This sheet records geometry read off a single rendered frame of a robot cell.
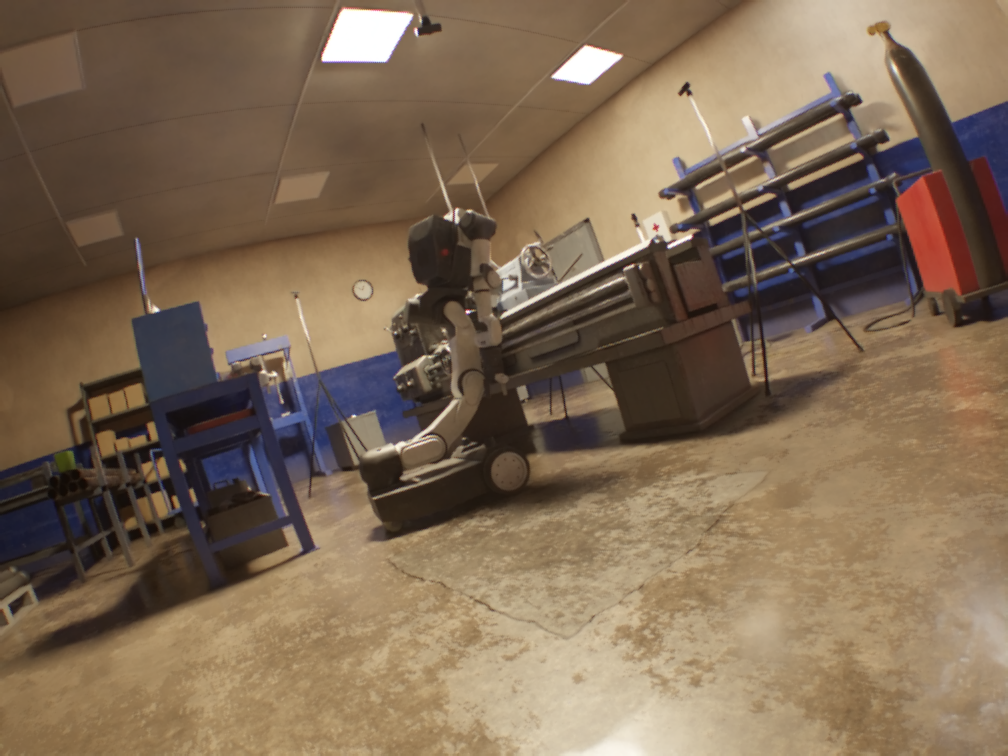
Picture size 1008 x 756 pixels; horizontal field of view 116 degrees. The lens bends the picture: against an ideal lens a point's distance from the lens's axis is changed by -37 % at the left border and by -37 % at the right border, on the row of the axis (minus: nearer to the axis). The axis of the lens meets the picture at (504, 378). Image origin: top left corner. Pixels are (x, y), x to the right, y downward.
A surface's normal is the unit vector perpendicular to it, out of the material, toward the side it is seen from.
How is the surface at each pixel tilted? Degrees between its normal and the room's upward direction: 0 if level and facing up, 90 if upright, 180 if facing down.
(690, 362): 90
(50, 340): 90
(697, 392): 90
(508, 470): 90
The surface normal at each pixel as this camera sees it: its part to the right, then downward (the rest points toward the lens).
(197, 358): 0.52, -0.17
